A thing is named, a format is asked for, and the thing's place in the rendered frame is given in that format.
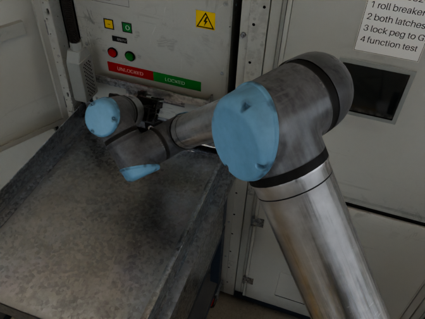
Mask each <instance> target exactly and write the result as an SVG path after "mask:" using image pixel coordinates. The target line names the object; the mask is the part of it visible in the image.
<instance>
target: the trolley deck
mask: <svg viewBox="0 0 425 319"><path fill-rule="evenodd" d="M217 160H218V159H217V158H213V157H210V156H205V155H203V154H198V153H193V152H190V151H186V150H184V151H182V152H180V153H178V154H176V155H174V156H172V157H171V158H169V159H167V160H166V161H164V162H162V163H160V164H159V165H160V169H159V170H158V171H156V172H153V173H151V174H149V175H146V176H144V177H142V178H140V179H138V180H136V181H133V182H128V181H126V180H125V178H124V176H123V175H122V173H121V172H120V169H119V168H118V166H117V164H116V163H115V161H114V159H113V157H112V156H111V154H110V152H109V150H108V149H107V147H106V145H105V143H104V141H103V139H102V138H101V137H98V136H96V135H94V134H93V133H92V132H91V131H90V130H89V129H88V128H87V129H86V131H85V132H84V133H83V134H82V135H81V136H80V137H79V138H78V140H77V141H76V142H75V143H74V145H72V147H71V148H70V149H69V150H68V151H67V152H66V153H65V155H64V156H63V157H62V158H61V159H60V160H59V161H58V162H57V164H56V165H55V166H54V167H53V168H52V170H51V171H50V172H49V173H48V174H47V175H46V176H45V177H44V179H43V180H42V181H41V182H40V184H39V185H38V186H37V187H36V188H35V189H34V190H33V191H32V193H31V194H30V195H29V196H28V197H27V198H26V200H24V202H23V203H22V204H21V205H20V206H19V208H18V209H17V210H16V211H15V212H14V213H13V214H12V215H11V216H10V218H9V219H8V220H7V221H6V223H5V224H4V225H3V226H2V227H1V228H0V312H1V313H4V314H7V315H9V316H12V317H15V318H17V319H140V318H141V316H142V314H143V312H144V310H145V307H146V306H147V303H148V302H149V299H150V298H151V296H152V293H153V292H154V289H155V288H156V286H157V283H158V281H159V279H160V277H161V275H162V273H163V271H164V269H165V267H166V265H167V263H168V261H169V259H170V257H171V255H172V252H173V250H174V248H175V246H176V244H177V242H178V240H179V238H180V236H181V234H182V232H183V230H184V228H185V226H186V224H187V222H188V219H189V218H190V215H191V214H192V212H193V210H194V208H195V205H196V204H197V201H198V200H199V198H200V195H201V194H202V191H203V189H204V187H205V185H206V183H207V181H208V179H209V177H210V175H211V173H212V171H213V169H214V167H215V165H216V162H217ZM235 178H236V177H235V176H234V175H232V174H231V173H230V172H229V170H228V168H227V169H226V171H225V174H224V176H223V178H222V180H221V183H220V185H219V187H218V189H217V191H216V193H215V195H214V198H213V200H212V202H211V205H210V207H209V209H208V211H207V213H206V215H205V217H204V220H203V222H202V224H201V226H200V229H199V231H198V233H197V235H196V237H195V239H194V242H193V244H192V246H191V248H190V251H189V252H188V254H187V257H186V259H185V261H184V263H183V266H182V268H181V270H180V272H179V274H178V276H177V278H176V281H175V283H174V285H173V288H172V290H171V292H170V294H169V296H168V298H167V300H166V303H165V305H164V307H163V310H162V312H161V314H160V316H159V318H158V319H175V318H176V316H177V314H178V311H179V309H180V306H181V305H182V302H183V300H184V297H185V295H186V293H187V291H188V288H189V286H190V283H191V281H192V279H193V277H194V274H195V271H196V269H197V267H198V265H199V262H200V260H201V257H202V255H203V253H204V251H205V248H206V246H207V243H208V242H209V239H210V237H211V234H212V232H213V230H214V227H215V225H216V222H217V221H218V218H219V216H220V213H221V211H222V209H223V206H224V204H225V202H226V199H227V197H228V195H229V193H230V190H231V187H232V185H233V183H234V181H235Z"/></svg>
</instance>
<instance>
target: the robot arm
mask: <svg viewBox="0 0 425 319"><path fill-rule="evenodd" d="M353 98H354V84H353V80H352V77H351V74H350V72H349V71H348V69H347V67H346V66H345V65H344V64H343V63H342V62H341V61H340V60H339V59H338V58H336V57H334V56H332V55H330V54H328V53H324V52H317V51H314V52H307V53H304V54H300V55H298V56H296V57H294V58H291V59H289V60H287V61H284V62H283V63H282V64H280V65H279V66H278V67H277V68H275V69H274V70H271V71H270V72H267V73H265V74H264V75H261V76H260V77H257V78H255V79H254V80H251V81H248V82H244V83H242V84H240V85H239V86H238V87H237V88H236V89H235V90H234V91H231V92H230V93H228V94H227V95H225V96H223V97H222V98H221V99H218V100H216V101H213V102H211V103H209V104H206V105H204V106H201V107H200V108H197V109H194V110H192V111H189V112H188V111H186V112H183V113H179V114H177V115H175V116H174V117H173V118H170V119H169V120H166V121H165V122H162V123H160V121H157V119H158V115H162V112H160V109H161V108H163V103H164V101H163V100H164V99H161V98H158V97H154V96H152V95H151V94H148V93H147V91H144V90H141V91H138V94H137V93H135V94H134V95H129V93H125V95H122V96H121V95H119V94H113V93H109V97H102V98H99V99H96V100H95V101H92V102H91V103H90V104H89V106H88V107H87V109H86V112H85V123H86V126H87V128H88V129H89V130H90V131H91V132H92V133H93V134H94V135H96V136H98V137H101V138H102V139H103V141H104V143H105V145H106V147H107V149H108V150H109V152H110V154H111V156H112V157H113V159H114V161H115V163H116V164H117V166H118V168H119V169H120V172H121V173H122V175H123V176H124V178H125V180H126V181H128V182H133V181H136V180H138V179H140V178H142V177H144V176H146V175H149V174H151V173H153V172H156V171H158V170H159V169H160V165H159V164H160V163H162V162H164V161H166V160H167V159H169V158H171V157H172V156H174V155H176V154H178V153H180V152H182V151H184V150H187V149H192V148H194V147H196V146H199V145H203V144H207V143H210V142H214V145H215V148H216V150H217V153H218V155H219V157H220V159H221V161H222V162H223V164H224V166H228V170H229V172H230V173H231V174H232V175H234V176H235V177H236V178H238V179H240V180H243V181H247V182H249V183H250V185H251V187H252V188H253V189H254V190H255V192H256V194H257V197H258V199H259V201H260V203H261V206H262V208H263V210H264V212H265V215H266V217H267V219H268V222H269V224H270V226H271V229H272V231H273V234H274V236H275V237H276V240H277V242H278V245H279V247H280V249H281V252H282V254H283V256H284V258H285V261H286V263H287V265H288V268H289V270H290V272H291V274H292V277H293V279H294V281H295V284H296V286H297V289H298V290H299V292H300V295H301V297H302V300H303V302H304V304H305V307H306V309H307V311H308V314H309V316H310V318H311V319H390V316H389V314H388V311H387V309H386V306H385V303H384V301H383V298H382V296H381V293H380V291H379V288H378V285H377V283H376V280H375V278H374V275H373V272H372V270H371V267H370V265H369V262H368V260H367V257H366V254H365V252H364V249H363V247H362V244H361V242H360V239H359V236H358V234H357V231H356V229H355V226H354V223H353V221H352V218H351V216H350V213H349V211H348V208H347V205H346V203H345V200H344V198H343V195H342V192H341V190H340V187H339V185H338V182H337V180H336V177H335V174H334V172H333V169H332V167H331V164H330V161H329V158H330V156H329V154H328V151H327V148H326V146H325V143H324V141H323V138H322V136H323V135H324V134H326V133H327V132H329V131H330V130H331V129H333V128H334V127H336V126H337V125H338V124H339V123H340V122H341V121H342V120H343V119H344V118H345V116H346V115H347V113H348V111H349V109H350V107H351V105H352V101H353ZM155 119H156V120H155ZM140 122H146V123H150V124H153V125H154V124H157V123H160V124H159V125H156V126H155V127H152V128H151V129H149V130H147V131H145V132H143V133H140V131H139V129H138V128H137V125H139V124H140Z"/></svg>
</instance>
